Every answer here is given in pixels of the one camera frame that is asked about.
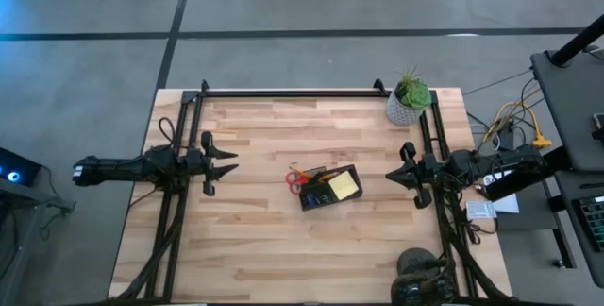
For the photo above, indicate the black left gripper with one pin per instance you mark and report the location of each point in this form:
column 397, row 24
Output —
column 196, row 164

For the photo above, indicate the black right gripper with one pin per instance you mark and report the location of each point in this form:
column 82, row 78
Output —
column 436, row 171

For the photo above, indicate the yellow sticky note pad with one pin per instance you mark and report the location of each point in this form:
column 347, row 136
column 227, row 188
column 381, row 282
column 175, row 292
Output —
column 343, row 185

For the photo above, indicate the black pen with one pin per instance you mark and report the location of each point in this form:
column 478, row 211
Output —
column 316, row 179
column 323, row 174
column 320, row 176

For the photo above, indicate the black mesh desk organizer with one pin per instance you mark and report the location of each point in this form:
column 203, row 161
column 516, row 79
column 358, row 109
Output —
column 321, row 204

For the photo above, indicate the small purple block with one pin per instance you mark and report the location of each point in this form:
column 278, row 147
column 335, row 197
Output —
column 311, row 199

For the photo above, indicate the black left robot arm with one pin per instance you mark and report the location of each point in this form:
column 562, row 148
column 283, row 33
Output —
column 118, row 169

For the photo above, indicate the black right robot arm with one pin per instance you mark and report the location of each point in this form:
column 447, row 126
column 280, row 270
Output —
column 495, row 162

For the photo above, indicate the succulent in white pot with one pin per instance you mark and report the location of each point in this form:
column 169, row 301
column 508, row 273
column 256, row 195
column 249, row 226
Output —
column 401, row 112

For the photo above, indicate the small white packet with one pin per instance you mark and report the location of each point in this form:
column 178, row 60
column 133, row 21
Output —
column 480, row 209

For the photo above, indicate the black diagonal beam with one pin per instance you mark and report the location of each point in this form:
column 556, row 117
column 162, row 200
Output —
column 507, row 189

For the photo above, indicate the white paper sheet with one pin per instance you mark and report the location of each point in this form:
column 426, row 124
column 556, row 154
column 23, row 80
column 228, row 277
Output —
column 507, row 204

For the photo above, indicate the black power adapter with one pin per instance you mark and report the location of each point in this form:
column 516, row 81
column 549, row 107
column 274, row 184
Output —
column 507, row 137

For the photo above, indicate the grey side desk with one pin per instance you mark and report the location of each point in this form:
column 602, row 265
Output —
column 571, row 107

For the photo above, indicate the computer keyboard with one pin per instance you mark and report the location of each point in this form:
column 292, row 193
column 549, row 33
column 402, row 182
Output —
column 592, row 223

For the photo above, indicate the grey metal stand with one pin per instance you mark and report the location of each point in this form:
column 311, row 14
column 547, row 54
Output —
column 28, row 197

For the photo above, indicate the black device with blue light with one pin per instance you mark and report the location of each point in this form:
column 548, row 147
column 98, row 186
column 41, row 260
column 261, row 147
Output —
column 19, row 169

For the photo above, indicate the black pole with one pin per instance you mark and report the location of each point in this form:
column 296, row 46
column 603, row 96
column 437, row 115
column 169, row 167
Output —
column 578, row 41

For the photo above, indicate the black aluminium table frame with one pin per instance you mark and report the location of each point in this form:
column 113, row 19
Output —
column 283, row 93

